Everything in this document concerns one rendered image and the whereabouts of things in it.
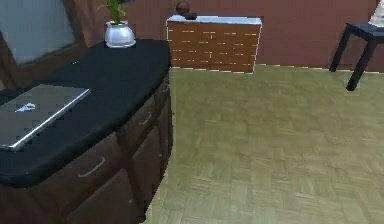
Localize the brown white-topped chest of drawers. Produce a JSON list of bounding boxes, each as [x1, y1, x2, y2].
[[165, 14, 263, 74]]

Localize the black side table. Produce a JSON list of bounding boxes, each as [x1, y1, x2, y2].
[[328, 22, 384, 92]]

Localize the dark brown black-topped cabinet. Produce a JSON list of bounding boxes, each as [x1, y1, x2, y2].
[[0, 38, 174, 224]]

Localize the white object on table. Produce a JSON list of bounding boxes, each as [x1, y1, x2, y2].
[[367, 0, 384, 28]]

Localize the green plant in silver pot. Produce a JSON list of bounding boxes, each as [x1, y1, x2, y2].
[[97, 0, 137, 49]]

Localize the grey closed laptop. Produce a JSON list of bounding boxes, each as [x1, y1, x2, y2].
[[0, 83, 91, 152]]

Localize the brown ball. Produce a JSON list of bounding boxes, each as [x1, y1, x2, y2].
[[175, 0, 191, 16]]

